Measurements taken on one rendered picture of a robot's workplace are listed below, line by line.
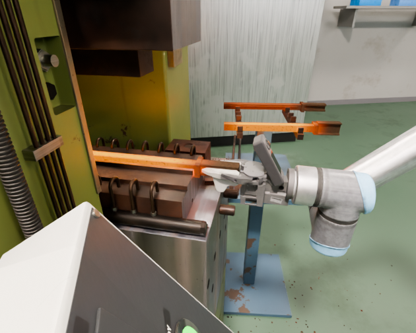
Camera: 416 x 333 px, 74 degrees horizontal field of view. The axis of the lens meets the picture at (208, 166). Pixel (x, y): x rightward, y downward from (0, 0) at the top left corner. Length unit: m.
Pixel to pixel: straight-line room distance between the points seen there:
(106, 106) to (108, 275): 0.81
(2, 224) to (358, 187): 0.61
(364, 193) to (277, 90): 2.54
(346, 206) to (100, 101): 0.77
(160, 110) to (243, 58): 2.12
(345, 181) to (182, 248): 0.37
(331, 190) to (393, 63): 5.06
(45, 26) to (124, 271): 0.34
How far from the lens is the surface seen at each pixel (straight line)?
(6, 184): 0.38
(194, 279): 0.68
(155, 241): 0.63
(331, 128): 1.08
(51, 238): 0.22
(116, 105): 0.96
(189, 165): 0.66
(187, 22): 0.56
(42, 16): 0.45
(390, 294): 1.92
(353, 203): 0.66
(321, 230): 0.72
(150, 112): 0.91
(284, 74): 3.12
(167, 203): 0.59
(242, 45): 2.93
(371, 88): 5.53
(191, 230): 0.58
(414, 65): 5.91
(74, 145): 0.49
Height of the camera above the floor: 1.32
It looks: 29 degrees down
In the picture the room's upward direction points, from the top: straight up
